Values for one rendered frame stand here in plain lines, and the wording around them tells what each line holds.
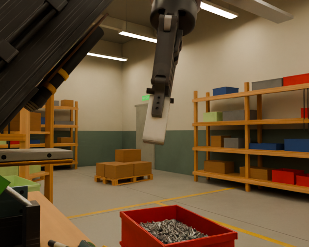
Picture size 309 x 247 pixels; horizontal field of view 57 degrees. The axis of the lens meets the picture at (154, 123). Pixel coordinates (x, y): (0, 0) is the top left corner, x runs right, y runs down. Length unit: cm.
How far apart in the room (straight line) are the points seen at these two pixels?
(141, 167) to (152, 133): 661
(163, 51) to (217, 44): 722
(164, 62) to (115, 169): 614
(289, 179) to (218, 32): 397
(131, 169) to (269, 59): 390
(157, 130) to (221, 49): 712
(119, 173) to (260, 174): 299
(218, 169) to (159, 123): 626
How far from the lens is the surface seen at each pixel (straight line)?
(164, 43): 41
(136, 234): 85
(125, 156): 718
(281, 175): 575
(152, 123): 40
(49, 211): 110
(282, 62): 647
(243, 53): 706
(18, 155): 70
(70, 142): 960
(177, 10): 46
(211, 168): 679
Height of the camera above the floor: 117
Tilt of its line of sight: 2 degrees up
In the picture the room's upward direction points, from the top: straight up
